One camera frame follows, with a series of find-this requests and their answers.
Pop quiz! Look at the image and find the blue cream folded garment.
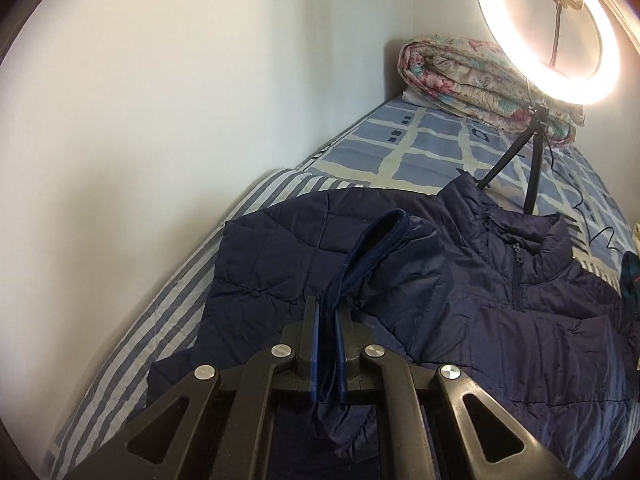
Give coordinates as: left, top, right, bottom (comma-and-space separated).
620, 223, 640, 318

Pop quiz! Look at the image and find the phone holder clamp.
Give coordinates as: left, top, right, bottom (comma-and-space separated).
549, 0, 585, 68

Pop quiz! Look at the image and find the blue checked blanket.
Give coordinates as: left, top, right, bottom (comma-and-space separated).
299, 99, 634, 286

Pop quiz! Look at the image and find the floral folded quilt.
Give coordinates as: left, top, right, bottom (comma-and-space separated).
397, 32, 586, 144

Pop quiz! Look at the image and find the black light cable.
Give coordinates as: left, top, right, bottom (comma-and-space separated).
546, 138, 632, 254

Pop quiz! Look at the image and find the striped blue white bedspread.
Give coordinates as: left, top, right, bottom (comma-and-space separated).
46, 167, 331, 480

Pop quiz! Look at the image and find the navy quilted puffer jacket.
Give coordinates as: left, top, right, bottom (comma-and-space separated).
146, 174, 639, 479

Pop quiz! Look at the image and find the ring light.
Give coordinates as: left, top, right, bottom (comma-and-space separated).
478, 0, 620, 105

